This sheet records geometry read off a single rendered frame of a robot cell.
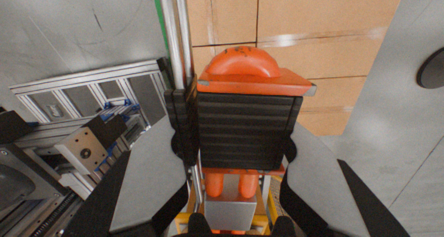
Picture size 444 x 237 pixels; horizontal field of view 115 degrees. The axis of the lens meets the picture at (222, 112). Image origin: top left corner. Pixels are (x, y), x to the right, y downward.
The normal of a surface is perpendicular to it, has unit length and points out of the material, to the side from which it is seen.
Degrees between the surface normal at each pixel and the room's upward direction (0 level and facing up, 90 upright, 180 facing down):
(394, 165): 0
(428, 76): 0
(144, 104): 0
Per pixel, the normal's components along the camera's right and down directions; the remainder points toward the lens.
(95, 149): 0.99, -0.14
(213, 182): -0.01, 0.49
